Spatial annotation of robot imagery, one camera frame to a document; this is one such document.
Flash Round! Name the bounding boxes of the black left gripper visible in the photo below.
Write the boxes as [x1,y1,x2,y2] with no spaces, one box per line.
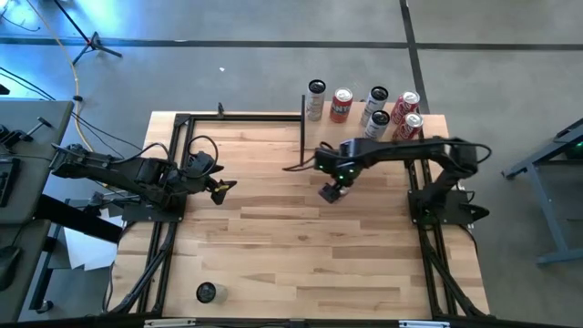
[179,164,239,206]

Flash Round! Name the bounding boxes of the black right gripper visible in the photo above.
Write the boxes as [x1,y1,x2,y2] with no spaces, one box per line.
[317,171,356,205]

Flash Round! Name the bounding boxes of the silver blue Celsius can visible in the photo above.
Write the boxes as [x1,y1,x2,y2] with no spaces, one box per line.
[363,109,392,140]

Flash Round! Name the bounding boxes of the red Fanta can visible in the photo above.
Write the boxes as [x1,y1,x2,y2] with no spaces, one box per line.
[329,87,354,125]

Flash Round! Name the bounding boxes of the slim white orange Celsius can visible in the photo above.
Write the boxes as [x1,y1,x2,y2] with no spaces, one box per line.
[305,79,327,123]

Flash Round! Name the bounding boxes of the red Coca-Cola can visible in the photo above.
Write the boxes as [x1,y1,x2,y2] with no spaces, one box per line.
[392,112,424,142]

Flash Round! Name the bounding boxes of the Star Wars Coca-Cola can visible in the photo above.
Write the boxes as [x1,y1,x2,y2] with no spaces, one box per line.
[390,89,422,125]

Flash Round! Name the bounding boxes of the wooden shelf with black legs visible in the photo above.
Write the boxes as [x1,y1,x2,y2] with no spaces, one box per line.
[299,94,433,169]

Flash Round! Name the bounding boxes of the black diagonal beam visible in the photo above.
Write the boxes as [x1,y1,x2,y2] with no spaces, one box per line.
[34,193,125,245]

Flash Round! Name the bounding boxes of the white paper sheets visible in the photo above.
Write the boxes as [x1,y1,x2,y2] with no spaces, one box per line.
[62,207,127,272]

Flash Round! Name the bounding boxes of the grey desk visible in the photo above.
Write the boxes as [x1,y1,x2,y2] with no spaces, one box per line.
[0,219,52,324]
[0,98,75,225]

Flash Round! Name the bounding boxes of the black tripod stand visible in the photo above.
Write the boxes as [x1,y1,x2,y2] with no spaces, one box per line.
[52,0,123,66]

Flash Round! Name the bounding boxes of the black desk leg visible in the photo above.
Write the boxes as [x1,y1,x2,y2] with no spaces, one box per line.
[27,222,63,315]

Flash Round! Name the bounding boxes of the black desk clamp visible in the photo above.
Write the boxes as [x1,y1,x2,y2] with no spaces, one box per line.
[0,116,54,148]

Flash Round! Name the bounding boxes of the blue-grey metal table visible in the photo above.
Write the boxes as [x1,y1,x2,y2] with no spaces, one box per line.
[500,117,583,268]

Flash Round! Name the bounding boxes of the black keyboard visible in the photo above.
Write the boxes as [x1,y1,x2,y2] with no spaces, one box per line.
[0,158,20,209]

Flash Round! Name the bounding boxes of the black computer mouse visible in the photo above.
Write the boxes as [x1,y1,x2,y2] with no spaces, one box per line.
[0,245,23,292]

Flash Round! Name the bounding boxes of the black device with green light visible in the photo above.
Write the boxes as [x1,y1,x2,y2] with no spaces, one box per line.
[564,136,583,160]

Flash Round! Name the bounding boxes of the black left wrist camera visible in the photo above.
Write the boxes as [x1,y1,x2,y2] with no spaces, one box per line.
[190,151,216,173]

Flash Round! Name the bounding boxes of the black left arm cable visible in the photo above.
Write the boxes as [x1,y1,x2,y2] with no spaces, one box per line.
[72,135,220,168]

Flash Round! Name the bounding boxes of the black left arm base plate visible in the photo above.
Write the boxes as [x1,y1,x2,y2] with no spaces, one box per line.
[121,186,189,224]

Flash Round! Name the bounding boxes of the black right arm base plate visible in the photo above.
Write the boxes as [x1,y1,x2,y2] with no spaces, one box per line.
[407,186,491,228]

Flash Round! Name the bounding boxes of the black cable bracket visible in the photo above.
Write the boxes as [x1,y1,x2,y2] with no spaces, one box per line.
[84,190,146,216]

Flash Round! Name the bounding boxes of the silver edge bracket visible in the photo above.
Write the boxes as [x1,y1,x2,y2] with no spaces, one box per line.
[143,319,197,328]
[398,320,451,328]

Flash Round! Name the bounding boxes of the yellow extension cable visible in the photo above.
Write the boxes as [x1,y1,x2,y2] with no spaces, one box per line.
[25,0,115,189]

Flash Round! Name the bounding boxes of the black floor cable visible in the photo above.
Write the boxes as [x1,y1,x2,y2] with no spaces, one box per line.
[0,66,113,138]

